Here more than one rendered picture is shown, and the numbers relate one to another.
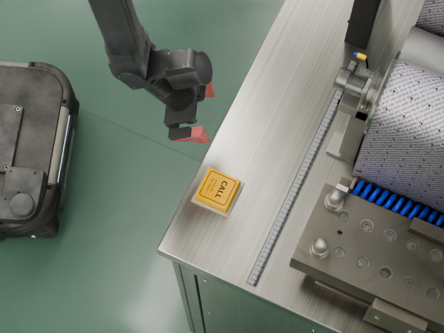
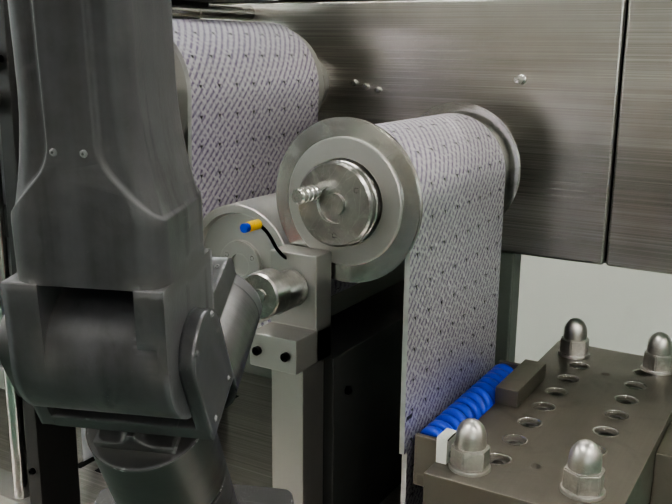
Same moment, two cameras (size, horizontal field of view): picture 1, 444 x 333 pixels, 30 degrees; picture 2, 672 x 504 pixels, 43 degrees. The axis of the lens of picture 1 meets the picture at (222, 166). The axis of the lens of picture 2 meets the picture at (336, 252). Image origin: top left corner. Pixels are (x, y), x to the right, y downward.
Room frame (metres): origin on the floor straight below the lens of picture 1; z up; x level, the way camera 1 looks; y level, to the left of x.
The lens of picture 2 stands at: (0.57, 0.48, 1.38)
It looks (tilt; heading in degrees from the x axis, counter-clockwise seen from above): 14 degrees down; 273
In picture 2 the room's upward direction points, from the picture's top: 1 degrees clockwise
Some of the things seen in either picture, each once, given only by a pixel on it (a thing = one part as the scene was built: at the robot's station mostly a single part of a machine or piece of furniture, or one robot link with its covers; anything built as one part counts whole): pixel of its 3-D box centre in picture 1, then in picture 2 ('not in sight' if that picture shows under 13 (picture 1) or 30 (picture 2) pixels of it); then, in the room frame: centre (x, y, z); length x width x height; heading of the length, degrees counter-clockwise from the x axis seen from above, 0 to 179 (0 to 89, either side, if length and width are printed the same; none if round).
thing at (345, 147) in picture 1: (352, 117); (289, 415); (0.66, -0.25, 1.05); 0.06 x 0.05 x 0.31; 63
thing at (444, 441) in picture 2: (341, 190); (447, 446); (0.52, -0.22, 1.04); 0.02 x 0.01 x 0.02; 63
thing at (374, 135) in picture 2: (382, 92); (346, 201); (0.61, -0.27, 1.25); 0.15 x 0.01 x 0.15; 153
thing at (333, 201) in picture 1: (335, 198); (470, 443); (0.50, -0.20, 1.05); 0.04 x 0.04 x 0.04
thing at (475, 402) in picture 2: (408, 209); (473, 407); (0.48, -0.34, 1.03); 0.21 x 0.04 x 0.03; 63
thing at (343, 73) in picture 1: (342, 78); (265, 293); (0.68, -0.22, 1.18); 0.04 x 0.02 x 0.04; 153
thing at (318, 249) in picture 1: (320, 246); (584, 466); (0.41, -0.17, 1.05); 0.04 x 0.04 x 0.04
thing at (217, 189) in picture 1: (217, 189); not in sight; (0.57, 0.01, 0.91); 0.07 x 0.07 x 0.02; 63
